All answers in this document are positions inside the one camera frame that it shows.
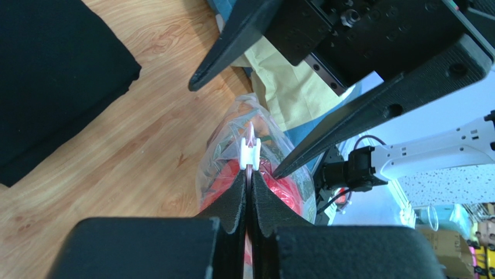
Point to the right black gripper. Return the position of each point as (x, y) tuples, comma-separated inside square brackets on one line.
[(436, 45)]

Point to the black folded cloth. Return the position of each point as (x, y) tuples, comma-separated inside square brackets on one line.
[(61, 66)]

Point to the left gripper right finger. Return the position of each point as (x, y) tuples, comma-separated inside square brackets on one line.
[(285, 245)]

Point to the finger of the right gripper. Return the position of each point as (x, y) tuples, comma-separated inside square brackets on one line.
[(247, 23)]

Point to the plaid pillow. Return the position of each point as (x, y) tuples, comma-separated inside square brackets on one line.
[(296, 97)]

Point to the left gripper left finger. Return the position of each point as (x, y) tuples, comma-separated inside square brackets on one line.
[(209, 245)]

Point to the red fake tomato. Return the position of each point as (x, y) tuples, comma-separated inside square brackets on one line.
[(285, 188)]

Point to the red fake apple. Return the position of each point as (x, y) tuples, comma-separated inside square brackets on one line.
[(220, 183)]

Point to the clear zip top bag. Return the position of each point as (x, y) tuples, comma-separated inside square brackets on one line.
[(248, 133)]

